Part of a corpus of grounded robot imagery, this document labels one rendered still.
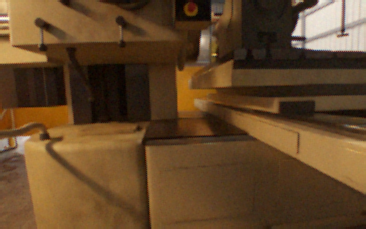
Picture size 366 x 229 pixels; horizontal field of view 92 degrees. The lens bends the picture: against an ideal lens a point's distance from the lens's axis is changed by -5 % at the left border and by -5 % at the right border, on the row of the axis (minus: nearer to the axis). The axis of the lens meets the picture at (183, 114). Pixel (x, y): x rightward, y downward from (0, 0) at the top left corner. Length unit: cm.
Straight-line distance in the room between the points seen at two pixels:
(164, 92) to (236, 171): 83
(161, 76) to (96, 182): 90
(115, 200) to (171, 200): 29
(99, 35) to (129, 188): 74
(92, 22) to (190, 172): 83
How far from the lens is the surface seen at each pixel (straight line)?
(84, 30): 96
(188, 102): 330
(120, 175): 102
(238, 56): 81
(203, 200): 108
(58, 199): 118
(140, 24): 91
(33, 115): 397
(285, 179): 121
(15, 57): 144
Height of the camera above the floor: 84
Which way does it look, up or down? 7 degrees down
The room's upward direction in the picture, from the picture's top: 2 degrees counter-clockwise
